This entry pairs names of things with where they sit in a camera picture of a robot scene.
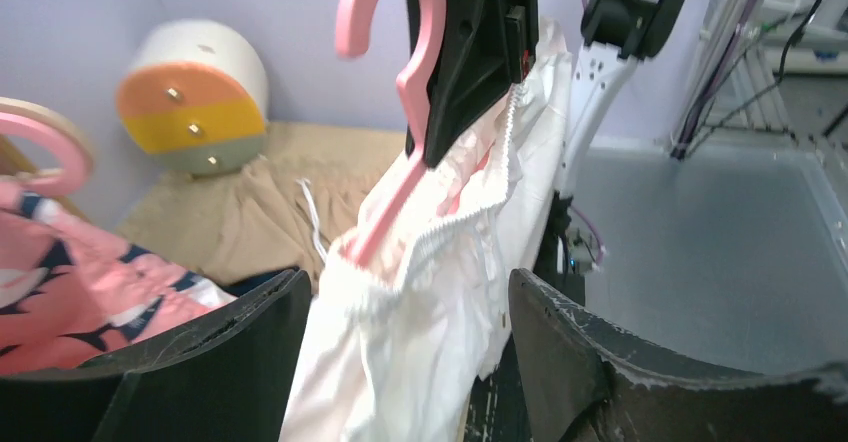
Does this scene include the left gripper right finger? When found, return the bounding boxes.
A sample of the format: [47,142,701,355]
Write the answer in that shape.
[508,269,847,441]

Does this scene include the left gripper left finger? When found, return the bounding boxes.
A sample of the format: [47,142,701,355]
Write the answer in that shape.
[1,270,312,442]

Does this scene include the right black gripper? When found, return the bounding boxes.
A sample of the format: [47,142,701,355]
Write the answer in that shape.
[423,0,539,169]

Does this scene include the pink wooden hanger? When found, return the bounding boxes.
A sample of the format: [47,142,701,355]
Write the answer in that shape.
[335,0,483,268]
[1,97,94,197]

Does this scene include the white shorts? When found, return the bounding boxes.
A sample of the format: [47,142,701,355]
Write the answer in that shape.
[280,18,572,441]

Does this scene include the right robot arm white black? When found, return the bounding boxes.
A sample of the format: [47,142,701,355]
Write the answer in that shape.
[406,0,685,199]

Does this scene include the navy blue shorts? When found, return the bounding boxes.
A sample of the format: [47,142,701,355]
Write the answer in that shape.
[223,266,299,297]

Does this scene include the beige shorts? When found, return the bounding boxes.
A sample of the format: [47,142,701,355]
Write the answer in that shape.
[117,122,405,286]

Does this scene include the pink shark print shorts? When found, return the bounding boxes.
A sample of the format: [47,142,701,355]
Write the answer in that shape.
[1,177,235,375]

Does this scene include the round white drawer cabinet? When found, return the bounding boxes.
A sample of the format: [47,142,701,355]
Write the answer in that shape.
[115,19,269,176]

